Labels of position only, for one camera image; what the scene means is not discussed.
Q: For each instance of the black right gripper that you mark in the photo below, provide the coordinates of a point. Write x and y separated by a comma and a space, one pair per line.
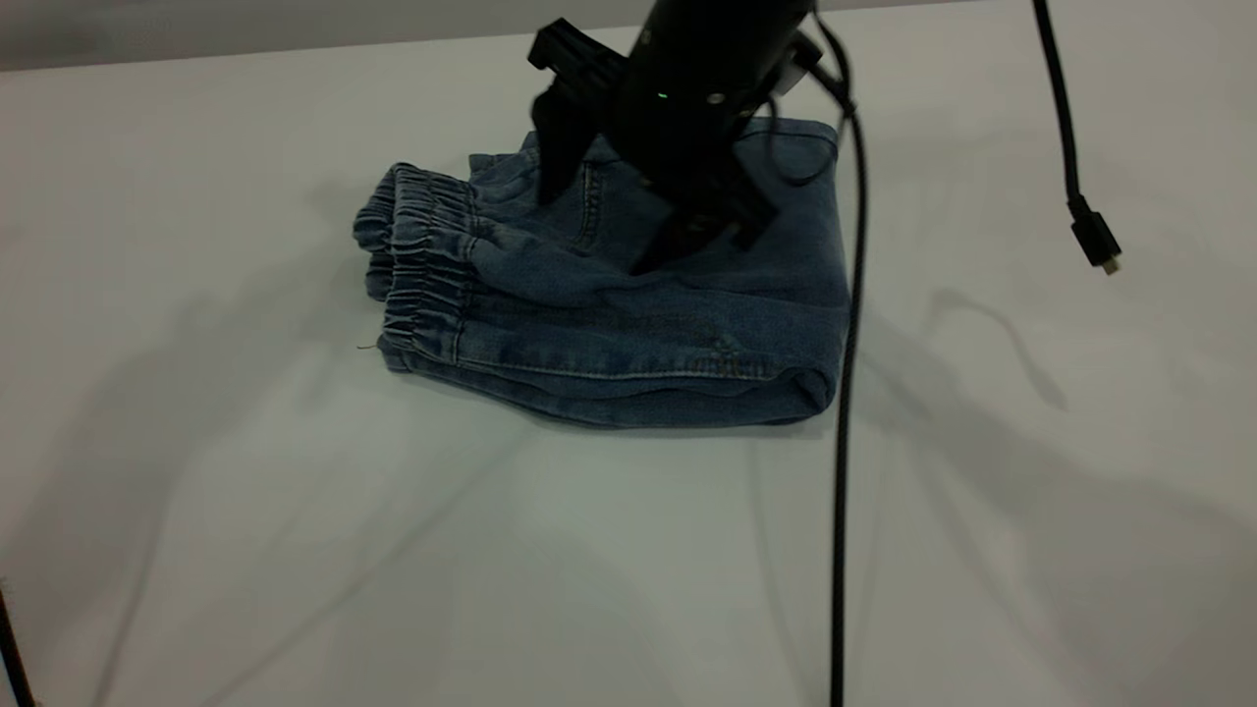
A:
687, 128

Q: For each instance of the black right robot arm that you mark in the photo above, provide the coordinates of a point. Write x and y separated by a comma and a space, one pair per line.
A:
727, 25

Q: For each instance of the blue denim shorts with print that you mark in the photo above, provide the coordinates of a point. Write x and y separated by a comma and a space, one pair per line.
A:
609, 334

